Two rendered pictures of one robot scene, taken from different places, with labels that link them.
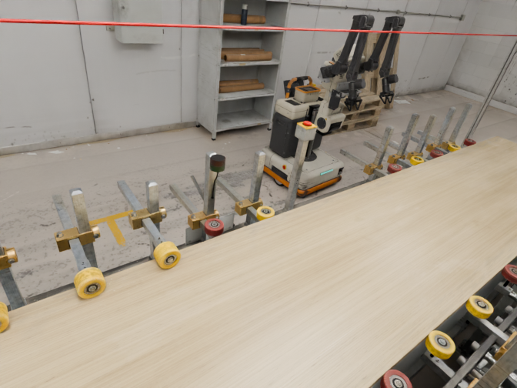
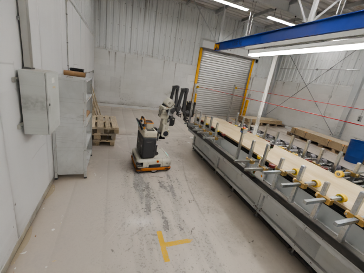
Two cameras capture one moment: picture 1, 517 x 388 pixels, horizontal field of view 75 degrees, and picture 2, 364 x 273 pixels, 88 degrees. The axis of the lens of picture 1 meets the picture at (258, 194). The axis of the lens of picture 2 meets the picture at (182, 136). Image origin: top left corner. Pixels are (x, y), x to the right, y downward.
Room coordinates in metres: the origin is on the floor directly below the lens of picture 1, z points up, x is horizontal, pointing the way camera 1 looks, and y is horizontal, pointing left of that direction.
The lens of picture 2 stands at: (1.47, 2.68, 1.79)
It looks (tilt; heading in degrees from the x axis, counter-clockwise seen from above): 17 degrees down; 289
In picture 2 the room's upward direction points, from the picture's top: 9 degrees clockwise
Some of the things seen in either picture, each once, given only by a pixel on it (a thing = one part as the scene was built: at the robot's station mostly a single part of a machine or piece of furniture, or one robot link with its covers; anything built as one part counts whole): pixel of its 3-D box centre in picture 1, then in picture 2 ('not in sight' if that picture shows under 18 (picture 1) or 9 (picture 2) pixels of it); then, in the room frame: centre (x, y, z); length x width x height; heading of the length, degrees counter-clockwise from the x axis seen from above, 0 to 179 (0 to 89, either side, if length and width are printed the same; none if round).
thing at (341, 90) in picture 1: (344, 95); (169, 118); (2.92, -0.59, 0.99); 0.28 x 0.16 x 0.22; 135
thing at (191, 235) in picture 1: (210, 228); (256, 173); (1.23, 0.20, 0.75); 0.26 x 0.01 x 0.10; 131
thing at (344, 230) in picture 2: not in sight; (351, 216); (0.54, 0.97, 0.93); 0.04 x 0.04 x 0.48; 41
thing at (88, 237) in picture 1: (78, 236); (299, 183); (0.85, 0.60, 0.95); 0.14 x 0.06 x 0.05; 131
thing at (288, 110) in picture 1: (302, 122); (148, 138); (3.19, -0.32, 0.59); 0.55 x 0.34 x 0.83; 135
